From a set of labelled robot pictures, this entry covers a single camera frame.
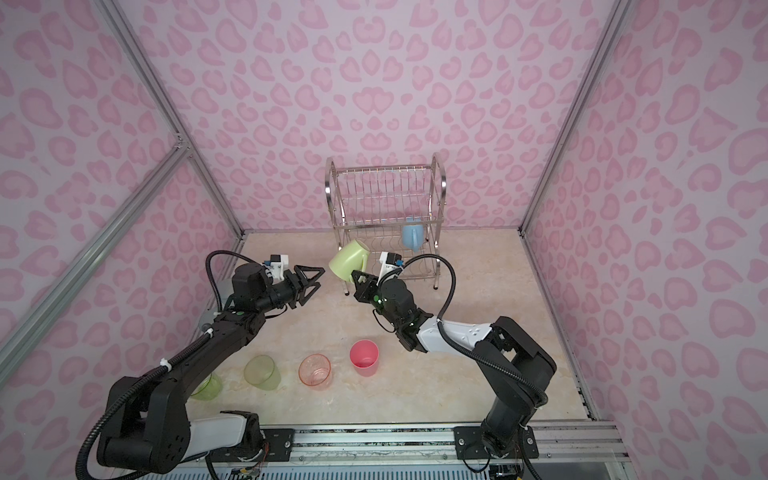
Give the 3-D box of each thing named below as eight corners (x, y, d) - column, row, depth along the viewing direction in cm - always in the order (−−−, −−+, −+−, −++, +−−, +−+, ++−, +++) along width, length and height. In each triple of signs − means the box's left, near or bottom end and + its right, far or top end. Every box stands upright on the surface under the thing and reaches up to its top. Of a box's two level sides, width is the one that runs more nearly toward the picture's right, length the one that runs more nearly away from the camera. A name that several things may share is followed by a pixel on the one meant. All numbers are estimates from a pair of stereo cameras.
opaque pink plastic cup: (353, 380, 86) (348, 367, 77) (355, 354, 90) (351, 339, 82) (377, 380, 85) (375, 367, 77) (378, 354, 90) (376, 339, 82)
